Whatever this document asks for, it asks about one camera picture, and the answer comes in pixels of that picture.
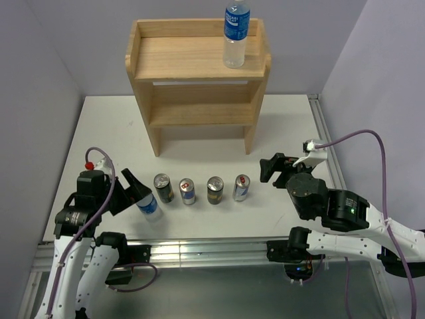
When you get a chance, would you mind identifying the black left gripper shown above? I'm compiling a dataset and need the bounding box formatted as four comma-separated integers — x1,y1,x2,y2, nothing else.
96,169,151,216

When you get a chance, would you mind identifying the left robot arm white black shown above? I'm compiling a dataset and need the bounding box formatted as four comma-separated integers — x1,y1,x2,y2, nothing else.
36,169,152,318

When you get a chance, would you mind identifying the aluminium mounting rail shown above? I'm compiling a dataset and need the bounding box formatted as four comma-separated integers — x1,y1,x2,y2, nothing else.
31,232,381,272

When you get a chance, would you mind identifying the black gold can right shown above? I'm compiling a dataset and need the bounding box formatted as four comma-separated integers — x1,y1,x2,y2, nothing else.
207,176,224,205

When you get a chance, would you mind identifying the Pocari Sweat bottle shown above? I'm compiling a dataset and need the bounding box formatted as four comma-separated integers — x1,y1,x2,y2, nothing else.
223,0,250,68
136,193,163,223

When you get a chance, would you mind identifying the wooden two-tier shelf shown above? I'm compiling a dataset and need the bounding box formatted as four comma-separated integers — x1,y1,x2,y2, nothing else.
125,18,272,156

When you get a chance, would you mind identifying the aluminium side rail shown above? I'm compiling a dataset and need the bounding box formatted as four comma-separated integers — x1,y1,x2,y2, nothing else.
307,93,361,233

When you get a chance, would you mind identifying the black gold can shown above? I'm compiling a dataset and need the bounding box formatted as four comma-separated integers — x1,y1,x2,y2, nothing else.
153,173,174,203
207,176,224,205

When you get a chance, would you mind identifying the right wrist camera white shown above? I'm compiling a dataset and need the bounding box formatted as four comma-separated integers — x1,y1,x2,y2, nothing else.
292,140,328,168

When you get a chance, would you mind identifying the black gold can left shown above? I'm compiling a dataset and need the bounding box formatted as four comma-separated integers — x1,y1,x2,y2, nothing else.
153,173,174,203

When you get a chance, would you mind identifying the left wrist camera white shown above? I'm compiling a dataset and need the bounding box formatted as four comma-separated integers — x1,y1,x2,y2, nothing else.
84,158,113,177

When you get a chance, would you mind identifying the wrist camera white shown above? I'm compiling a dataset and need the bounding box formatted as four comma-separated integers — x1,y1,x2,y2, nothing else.
292,140,328,168
84,158,113,177

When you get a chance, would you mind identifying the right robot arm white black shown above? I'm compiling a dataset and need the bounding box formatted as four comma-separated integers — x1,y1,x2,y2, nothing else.
260,153,424,278

